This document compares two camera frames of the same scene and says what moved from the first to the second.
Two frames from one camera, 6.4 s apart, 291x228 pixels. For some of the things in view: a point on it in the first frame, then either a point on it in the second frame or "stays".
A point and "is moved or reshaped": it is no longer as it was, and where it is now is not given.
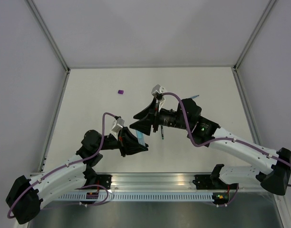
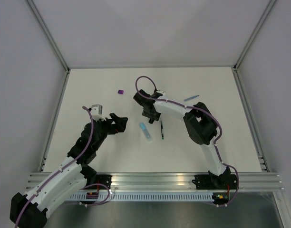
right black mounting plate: (207, 182) stays
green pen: (162, 132) stays
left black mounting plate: (104, 180) stays
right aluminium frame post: (254, 34) stays
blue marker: (140, 138) is moved or reshaped
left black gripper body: (121, 143) -> (106, 128)
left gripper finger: (133, 137) -> (116, 119)
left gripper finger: (134, 150) -> (121, 124)
